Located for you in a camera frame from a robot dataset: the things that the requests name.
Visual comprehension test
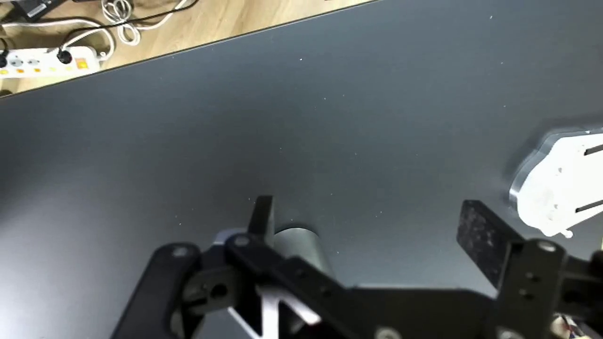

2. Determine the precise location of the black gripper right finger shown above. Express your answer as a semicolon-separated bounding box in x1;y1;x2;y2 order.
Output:
456;199;524;293

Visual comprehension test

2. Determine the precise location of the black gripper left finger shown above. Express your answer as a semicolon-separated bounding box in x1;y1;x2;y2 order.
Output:
249;195;274;237

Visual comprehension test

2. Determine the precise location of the white metal mounting plate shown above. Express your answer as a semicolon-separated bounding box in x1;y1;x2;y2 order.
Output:
509;128;603;239

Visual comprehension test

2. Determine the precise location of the white power strip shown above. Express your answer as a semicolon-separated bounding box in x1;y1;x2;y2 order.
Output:
0;45;100;79

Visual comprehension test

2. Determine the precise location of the black power adapter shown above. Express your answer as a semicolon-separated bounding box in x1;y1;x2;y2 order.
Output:
13;0;64;20

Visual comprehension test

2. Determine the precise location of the white coiled cable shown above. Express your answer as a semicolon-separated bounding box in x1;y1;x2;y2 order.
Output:
100;0;191;45

